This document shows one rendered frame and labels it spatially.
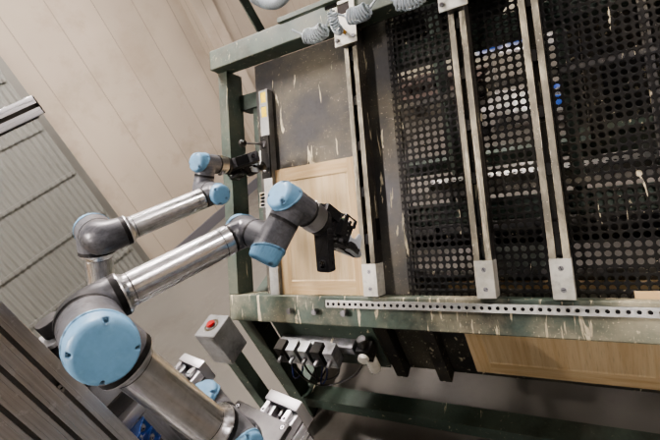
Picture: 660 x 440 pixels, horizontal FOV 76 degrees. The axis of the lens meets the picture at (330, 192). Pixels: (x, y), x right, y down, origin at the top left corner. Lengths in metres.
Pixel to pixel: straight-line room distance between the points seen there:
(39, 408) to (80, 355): 0.36
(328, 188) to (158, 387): 1.12
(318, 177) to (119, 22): 3.58
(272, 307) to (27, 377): 1.08
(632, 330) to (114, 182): 4.26
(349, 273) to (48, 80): 3.55
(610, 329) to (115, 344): 1.30
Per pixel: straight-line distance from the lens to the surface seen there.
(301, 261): 1.88
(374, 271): 1.64
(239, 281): 2.10
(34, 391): 1.17
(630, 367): 2.05
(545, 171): 1.48
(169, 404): 0.96
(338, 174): 1.78
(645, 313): 1.52
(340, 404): 2.40
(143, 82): 4.97
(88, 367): 0.85
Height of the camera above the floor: 2.01
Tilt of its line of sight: 26 degrees down
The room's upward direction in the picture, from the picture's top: 24 degrees counter-clockwise
